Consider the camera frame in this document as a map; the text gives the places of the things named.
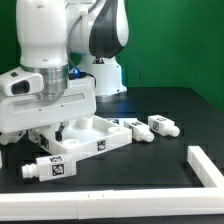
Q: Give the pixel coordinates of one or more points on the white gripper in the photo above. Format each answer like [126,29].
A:
[27,111]

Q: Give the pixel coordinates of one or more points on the white square table top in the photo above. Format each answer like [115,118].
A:
[83,138]

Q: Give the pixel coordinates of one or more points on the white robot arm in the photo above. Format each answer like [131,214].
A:
[47,88]

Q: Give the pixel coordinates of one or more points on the white sheet with tags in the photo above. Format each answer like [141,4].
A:
[120,121]

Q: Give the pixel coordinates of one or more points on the white part at left edge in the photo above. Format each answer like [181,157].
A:
[1,159]

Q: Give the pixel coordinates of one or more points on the white L-shaped obstacle fence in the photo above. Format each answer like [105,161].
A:
[209,199]

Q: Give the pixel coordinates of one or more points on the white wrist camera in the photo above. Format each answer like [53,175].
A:
[19,82]

